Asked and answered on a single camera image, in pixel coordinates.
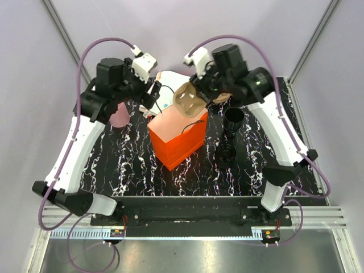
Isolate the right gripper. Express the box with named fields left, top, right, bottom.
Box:
left=188, top=60, right=231, bottom=104

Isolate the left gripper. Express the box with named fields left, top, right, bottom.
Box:
left=113, top=58, right=161, bottom=109

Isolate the brown pulp cup carrier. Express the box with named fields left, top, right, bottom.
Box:
left=173, top=82, right=207, bottom=118

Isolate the orange paper bag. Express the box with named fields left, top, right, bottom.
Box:
left=147, top=104, right=208, bottom=171

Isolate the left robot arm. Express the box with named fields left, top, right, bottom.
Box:
left=32, top=53, right=159, bottom=225

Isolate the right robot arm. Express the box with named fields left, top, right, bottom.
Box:
left=184, top=44, right=318, bottom=226

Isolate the black tall coffee cup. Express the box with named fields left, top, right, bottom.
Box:
left=224, top=107, right=245, bottom=138

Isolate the stack of white napkins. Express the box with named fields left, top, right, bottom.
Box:
left=139, top=71, right=190, bottom=117

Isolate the pink holder cup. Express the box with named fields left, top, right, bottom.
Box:
left=109, top=102, right=130, bottom=128

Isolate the black cup lid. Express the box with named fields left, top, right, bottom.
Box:
left=214, top=143, right=236, bottom=169

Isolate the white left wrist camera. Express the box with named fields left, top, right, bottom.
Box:
left=131, top=45, right=158, bottom=83

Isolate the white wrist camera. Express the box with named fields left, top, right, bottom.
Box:
left=184, top=47, right=213, bottom=79
left=131, top=45, right=158, bottom=83

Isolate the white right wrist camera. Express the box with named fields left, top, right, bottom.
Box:
left=184, top=47, right=213, bottom=79

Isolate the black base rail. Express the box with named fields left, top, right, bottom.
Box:
left=90, top=196, right=292, bottom=240

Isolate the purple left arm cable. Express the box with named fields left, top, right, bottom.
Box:
left=38, top=37, right=140, bottom=272

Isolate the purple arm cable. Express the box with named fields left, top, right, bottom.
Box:
left=187, top=35, right=332, bottom=246
left=38, top=37, right=140, bottom=272

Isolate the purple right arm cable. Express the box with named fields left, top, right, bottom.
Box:
left=187, top=35, right=332, bottom=246

